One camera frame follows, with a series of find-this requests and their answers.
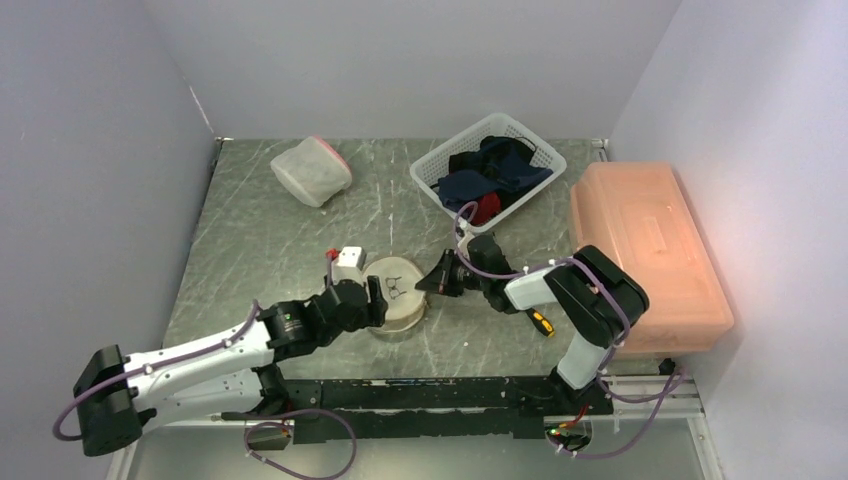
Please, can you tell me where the black yellow short screwdriver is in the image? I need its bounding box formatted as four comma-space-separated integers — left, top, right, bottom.
526, 309, 556, 338

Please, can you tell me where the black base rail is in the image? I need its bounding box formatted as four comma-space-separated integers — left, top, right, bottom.
221, 359, 614, 445

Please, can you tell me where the black bra in basket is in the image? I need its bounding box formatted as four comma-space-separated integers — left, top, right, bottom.
444, 136, 550, 193

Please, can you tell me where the navy blue bra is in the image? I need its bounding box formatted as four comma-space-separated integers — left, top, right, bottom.
430, 136, 553, 225

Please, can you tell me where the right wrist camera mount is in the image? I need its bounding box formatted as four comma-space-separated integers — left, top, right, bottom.
454, 220, 475, 252

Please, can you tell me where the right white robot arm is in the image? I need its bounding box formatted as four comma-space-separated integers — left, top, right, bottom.
415, 234, 650, 415

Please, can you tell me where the red bra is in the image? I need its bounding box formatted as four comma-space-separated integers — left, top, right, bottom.
468, 192, 502, 226

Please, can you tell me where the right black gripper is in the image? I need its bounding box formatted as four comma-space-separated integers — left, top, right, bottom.
416, 249, 489, 298

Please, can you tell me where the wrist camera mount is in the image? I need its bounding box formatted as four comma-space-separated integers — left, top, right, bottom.
325, 246, 367, 288
454, 220, 475, 252

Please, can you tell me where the white mesh laundry bag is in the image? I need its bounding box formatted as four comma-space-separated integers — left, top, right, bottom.
365, 256, 427, 343

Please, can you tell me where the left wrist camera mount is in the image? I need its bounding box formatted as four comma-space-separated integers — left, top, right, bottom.
325, 246, 367, 288

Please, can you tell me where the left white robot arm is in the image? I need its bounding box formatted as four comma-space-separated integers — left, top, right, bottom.
68, 276, 388, 457

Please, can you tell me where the orange translucent storage box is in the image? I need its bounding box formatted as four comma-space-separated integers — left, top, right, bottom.
569, 162, 734, 356

